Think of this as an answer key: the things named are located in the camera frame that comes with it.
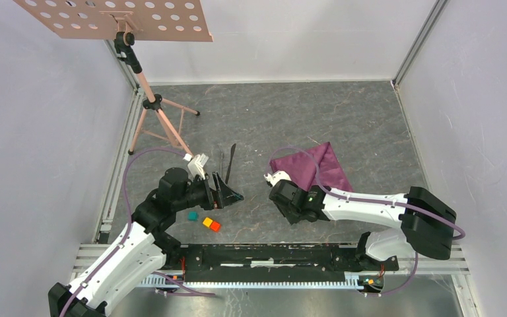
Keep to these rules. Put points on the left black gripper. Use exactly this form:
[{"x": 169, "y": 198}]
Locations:
[{"x": 226, "y": 195}]

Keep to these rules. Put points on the purple cloth napkin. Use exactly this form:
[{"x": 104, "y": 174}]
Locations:
[{"x": 302, "y": 169}]

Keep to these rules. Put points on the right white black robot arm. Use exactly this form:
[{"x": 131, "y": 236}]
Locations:
[{"x": 416, "y": 222}]

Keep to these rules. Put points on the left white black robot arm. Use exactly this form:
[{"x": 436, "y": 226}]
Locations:
[{"x": 140, "y": 236}]

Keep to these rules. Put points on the yellow cube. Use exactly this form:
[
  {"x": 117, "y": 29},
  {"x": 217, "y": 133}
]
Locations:
[{"x": 207, "y": 222}]

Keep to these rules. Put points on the orange cube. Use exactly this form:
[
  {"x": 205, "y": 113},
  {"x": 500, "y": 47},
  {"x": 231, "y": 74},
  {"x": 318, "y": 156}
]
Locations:
[{"x": 215, "y": 226}]

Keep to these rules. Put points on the teal cube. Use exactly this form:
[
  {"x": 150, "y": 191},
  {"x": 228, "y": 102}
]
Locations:
[{"x": 192, "y": 216}]

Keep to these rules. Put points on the silver fork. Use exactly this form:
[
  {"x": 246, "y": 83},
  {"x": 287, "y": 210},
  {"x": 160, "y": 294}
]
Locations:
[{"x": 221, "y": 165}]

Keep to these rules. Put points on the pink music stand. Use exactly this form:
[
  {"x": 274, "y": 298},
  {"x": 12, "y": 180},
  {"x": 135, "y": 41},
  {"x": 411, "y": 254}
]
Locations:
[{"x": 125, "y": 23}]

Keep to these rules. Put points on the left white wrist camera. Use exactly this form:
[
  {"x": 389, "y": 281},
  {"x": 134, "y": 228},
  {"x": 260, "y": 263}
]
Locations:
[{"x": 196, "y": 164}]

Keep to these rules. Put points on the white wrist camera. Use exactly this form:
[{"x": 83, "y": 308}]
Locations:
[
  {"x": 196, "y": 164},
  {"x": 273, "y": 178}
]

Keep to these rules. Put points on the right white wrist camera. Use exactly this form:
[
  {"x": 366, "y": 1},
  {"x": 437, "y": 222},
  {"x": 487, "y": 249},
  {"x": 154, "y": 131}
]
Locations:
[{"x": 273, "y": 178}]

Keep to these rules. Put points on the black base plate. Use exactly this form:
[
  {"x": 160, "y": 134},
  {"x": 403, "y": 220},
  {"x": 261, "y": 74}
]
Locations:
[{"x": 299, "y": 262}]

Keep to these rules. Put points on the aluminium frame rail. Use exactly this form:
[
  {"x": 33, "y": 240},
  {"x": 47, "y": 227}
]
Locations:
[{"x": 367, "y": 282}]

